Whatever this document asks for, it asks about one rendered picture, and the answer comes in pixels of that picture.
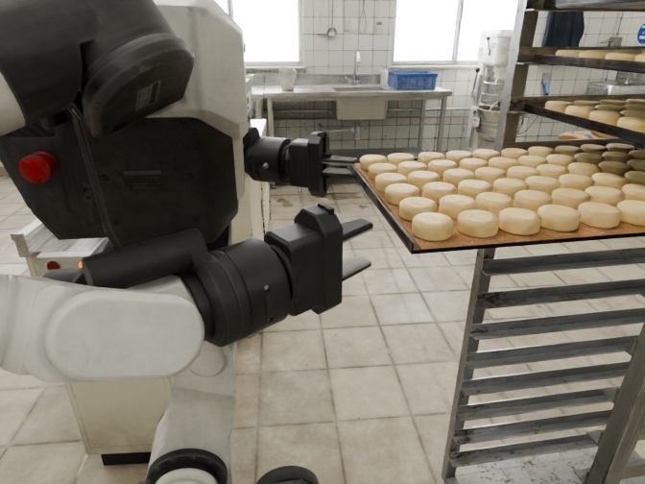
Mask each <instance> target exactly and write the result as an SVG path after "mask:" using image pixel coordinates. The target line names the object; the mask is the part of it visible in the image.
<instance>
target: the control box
mask: <svg viewBox="0 0 645 484"><path fill-rule="evenodd" d="M93 252H94V251H83V252H44V253H41V254H39V255H38V256H37V257H36V260H37V264H38V267H39V270H40V273H41V276H42V277H43V276H44V275H45V274H46V273H47V272H48V271H49V270H48V268H47V264H48V262H50V261H55V262H57V263H58V264H59V266H60V268H61V269H71V268H80V267H79V263H80V262H81V261H82V257H86V256H90V255H91V254H92V253H93Z"/></svg>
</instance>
